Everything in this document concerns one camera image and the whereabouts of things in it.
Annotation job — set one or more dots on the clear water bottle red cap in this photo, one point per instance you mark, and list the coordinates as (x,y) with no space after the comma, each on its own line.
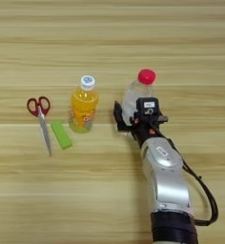
(132,95)

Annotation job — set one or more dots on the green eraser block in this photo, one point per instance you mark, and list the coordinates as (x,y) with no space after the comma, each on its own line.
(61,135)

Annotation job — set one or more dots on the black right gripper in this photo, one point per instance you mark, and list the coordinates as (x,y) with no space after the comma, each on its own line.
(146,128)

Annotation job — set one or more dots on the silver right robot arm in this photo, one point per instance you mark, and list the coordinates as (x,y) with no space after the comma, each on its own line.
(167,178)

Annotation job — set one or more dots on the orange juice bottle white cap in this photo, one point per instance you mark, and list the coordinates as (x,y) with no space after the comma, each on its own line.
(83,108)

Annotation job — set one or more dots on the small black box white label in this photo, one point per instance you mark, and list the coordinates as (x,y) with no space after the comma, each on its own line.
(147,109)

